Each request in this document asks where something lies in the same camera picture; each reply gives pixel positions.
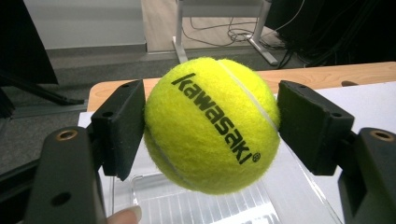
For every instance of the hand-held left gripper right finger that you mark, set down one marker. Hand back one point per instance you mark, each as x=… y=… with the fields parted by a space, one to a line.
x=311 y=124

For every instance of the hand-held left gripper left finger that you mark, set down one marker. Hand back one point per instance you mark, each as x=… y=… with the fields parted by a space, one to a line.
x=118 y=130

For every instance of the yellow tennis ball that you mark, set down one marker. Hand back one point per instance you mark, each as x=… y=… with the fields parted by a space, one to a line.
x=211 y=124

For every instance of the clear plastic tray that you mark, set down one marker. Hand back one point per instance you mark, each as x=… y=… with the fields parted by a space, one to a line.
x=186 y=209

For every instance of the white board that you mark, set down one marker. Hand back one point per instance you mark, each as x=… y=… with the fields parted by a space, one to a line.
x=367 y=102

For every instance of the black stand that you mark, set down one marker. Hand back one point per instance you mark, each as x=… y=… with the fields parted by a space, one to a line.
x=37 y=91

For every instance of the dark curtain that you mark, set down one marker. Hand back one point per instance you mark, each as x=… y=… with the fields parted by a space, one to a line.
x=342 y=28
x=21 y=37

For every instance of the white cabinet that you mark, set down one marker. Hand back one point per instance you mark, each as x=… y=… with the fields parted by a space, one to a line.
x=87 y=21

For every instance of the aluminium floor rail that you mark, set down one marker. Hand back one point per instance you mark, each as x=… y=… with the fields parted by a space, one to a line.
x=46 y=110

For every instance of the grey metal desk frame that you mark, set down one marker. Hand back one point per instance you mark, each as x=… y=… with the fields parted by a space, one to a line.
x=180 y=37

